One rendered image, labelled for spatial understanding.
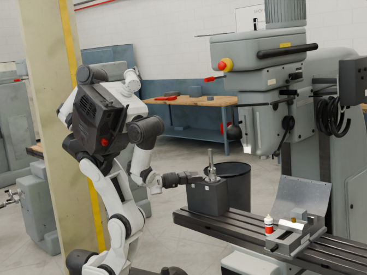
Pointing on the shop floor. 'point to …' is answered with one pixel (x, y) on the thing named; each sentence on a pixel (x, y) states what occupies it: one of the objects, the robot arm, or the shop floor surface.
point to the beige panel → (81, 211)
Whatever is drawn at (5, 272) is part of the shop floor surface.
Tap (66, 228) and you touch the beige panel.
